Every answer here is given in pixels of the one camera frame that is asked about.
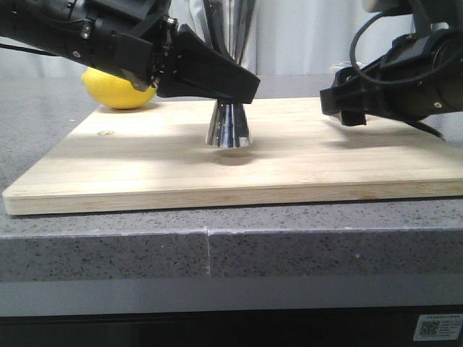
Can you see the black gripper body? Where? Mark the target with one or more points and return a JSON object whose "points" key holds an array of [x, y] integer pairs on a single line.
{"points": [[426, 74], [122, 38]]}

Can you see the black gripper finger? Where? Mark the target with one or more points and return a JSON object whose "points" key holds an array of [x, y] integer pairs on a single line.
{"points": [[351, 93], [352, 118], [192, 69]]}

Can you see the clear glass beaker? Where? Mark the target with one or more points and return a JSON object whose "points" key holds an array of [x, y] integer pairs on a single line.
{"points": [[334, 68]]}

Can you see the steel double jigger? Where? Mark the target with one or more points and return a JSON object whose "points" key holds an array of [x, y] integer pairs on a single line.
{"points": [[229, 24]]}

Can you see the yellow lemon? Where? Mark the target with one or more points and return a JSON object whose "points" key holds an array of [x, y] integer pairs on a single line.
{"points": [[114, 92]]}

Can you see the grey curtain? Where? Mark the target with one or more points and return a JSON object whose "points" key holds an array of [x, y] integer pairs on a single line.
{"points": [[287, 37]]}

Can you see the wooden cutting board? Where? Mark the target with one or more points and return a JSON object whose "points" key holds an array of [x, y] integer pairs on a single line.
{"points": [[156, 158]]}

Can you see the QR code sticker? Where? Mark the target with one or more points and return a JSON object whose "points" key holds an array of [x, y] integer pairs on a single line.
{"points": [[438, 327]]}

